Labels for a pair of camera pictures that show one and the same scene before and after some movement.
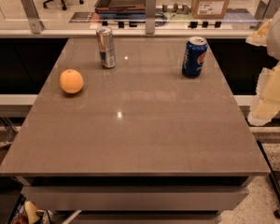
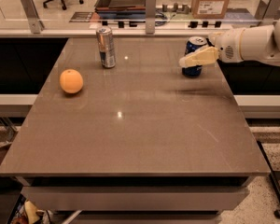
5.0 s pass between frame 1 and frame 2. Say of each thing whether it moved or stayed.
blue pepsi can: stayed
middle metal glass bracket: stayed
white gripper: moved
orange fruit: stayed
